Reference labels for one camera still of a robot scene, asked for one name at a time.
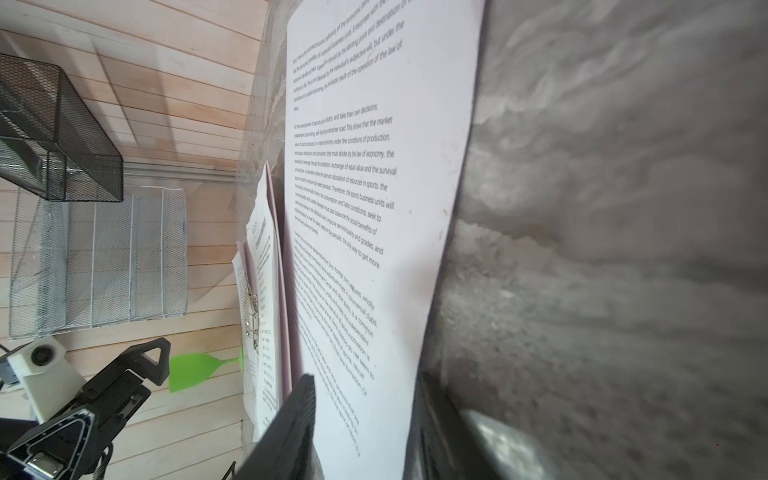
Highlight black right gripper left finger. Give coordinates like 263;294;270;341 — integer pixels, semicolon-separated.
233;374;316;480

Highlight green plastic goblet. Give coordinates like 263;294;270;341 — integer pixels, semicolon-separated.
168;348;244;393

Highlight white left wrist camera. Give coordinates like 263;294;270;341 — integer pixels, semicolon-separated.
1;336;86;424

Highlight white paper stack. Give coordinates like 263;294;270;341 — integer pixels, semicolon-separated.
284;0;485;479

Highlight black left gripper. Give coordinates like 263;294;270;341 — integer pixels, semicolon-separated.
5;337;171;479

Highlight white wire mesh shelf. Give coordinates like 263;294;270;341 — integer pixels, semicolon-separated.
8;186;188;339

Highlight Chinese printed paper sheet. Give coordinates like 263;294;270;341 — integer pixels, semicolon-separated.
232;165;284;443

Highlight black wire mesh basket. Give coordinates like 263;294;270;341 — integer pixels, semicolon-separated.
1;54;124;202

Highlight pink folder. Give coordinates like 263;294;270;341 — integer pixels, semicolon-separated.
242;164;293;404

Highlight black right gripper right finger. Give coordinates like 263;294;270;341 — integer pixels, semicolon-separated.
403;372;558;479

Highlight metal folder clip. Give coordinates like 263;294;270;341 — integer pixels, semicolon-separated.
241;286;259;351

